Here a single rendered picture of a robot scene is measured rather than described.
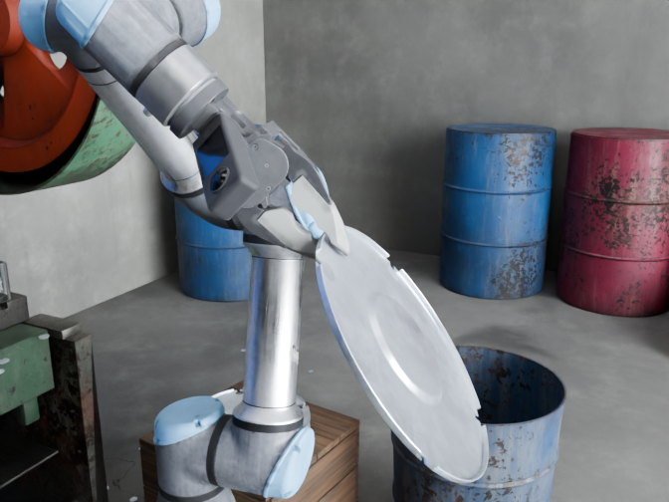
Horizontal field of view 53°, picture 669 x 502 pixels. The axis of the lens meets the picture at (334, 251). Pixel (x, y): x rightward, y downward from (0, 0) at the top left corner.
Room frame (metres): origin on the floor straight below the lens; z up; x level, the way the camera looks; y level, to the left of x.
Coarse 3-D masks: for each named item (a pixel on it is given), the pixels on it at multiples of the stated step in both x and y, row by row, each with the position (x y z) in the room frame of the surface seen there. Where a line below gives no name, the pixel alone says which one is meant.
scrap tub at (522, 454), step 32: (480, 352) 1.71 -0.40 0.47; (512, 352) 1.67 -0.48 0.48; (480, 384) 1.70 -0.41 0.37; (512, 384) 1.66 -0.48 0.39; (544, 384) 1.58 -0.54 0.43; (480, 416) 1.70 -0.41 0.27; (512, 416) 1.65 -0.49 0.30; (544, 416) 1.33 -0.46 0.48; (512, 448) 1.31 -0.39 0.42; (544, 448) 1.35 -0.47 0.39; (416, 480) 1.38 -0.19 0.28; (448, 480) 1.33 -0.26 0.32; (480, 480) 1.31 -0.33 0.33; (512, 480) 1.31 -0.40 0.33; (544, 480) 1.36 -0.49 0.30
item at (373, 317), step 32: (320, 256) 0.62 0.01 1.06; (352, 256) 0.69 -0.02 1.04; (384, 256) 0.77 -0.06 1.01; (320, 288) 0.57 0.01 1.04; (352, 288) 0.63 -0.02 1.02; (384, 288) 0.71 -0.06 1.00; (416, 288) 0.78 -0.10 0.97; (352, 320) 0.58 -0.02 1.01; (384, 320) 0.63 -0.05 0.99; (416, 320) 0.72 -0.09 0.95; (352, 352) 0.54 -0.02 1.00; (384, 352) 0.59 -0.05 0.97; (416, 352) 0.64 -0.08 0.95; (448, 352) 0.74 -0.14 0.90; (384, 384) 0.55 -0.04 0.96; (416, 384) 0.59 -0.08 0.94; (448, 384) 0.67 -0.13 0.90; (384, 416) 0.50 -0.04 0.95; (416, 416) 0.55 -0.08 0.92; (448, 416) 0.62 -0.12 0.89; (416, 448) 0.50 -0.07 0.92; (448, 448) 0.57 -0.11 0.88; (480, 448) 0.63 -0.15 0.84
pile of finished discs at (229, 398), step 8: (224, 392) 1.62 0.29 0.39; (232, 392) 1.62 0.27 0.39; (240, 392) 1.64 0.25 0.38; (224, 400) 1.58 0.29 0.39; (232, 400) 1.58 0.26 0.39; (240, 400) 1.58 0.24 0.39; (296, 400) 1.58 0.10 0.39; (304, 400) 1.57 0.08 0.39; (232, 408) 1.53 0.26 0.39; (304, 408) 1.54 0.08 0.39; (304, 416) 1.50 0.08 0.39; (304, 424) 1.45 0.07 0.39
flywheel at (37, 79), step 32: (0, 0) 1.64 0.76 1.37; (0, 32) 1.64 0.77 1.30; (0, 64) 1.70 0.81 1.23; (32, 64) 1.65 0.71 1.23; (32, 96) 1.66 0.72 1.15; (64, 96) 1.61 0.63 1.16; (96, 96) 1.52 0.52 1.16; (0, 128) 1.72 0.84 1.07; (32, 128) 1.66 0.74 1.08; (64, 128) 1.57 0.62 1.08; (0, 160) 1.67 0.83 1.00; (32, 160) 1.62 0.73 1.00; (64, 160) 1.63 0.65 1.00
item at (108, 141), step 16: (0, 96) 1.86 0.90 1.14; (96, 112) 1.46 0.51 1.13; (96, 128) 1.49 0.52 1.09; (112, 128) 1.54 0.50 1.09; (80, 144) 1.49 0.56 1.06; (96, 144) 1.53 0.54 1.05; (112, 144) 1.58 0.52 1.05; (128, 144) 1.64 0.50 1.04; (80, 160) 1.53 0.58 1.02; (96, 160) 1.59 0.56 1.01; (112, 160) 1.65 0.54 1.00; (0, 176) 1.76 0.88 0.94; (16, 176) 1.78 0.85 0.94; (32, 176) 1.80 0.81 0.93; (48, 176) 1.79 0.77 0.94; (64, 176) 1.56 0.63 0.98; (80, 176) 1.63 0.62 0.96; (96, 176) 1.72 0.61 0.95; (0, 192) 1.62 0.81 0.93; (16, 192) 1.59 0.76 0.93
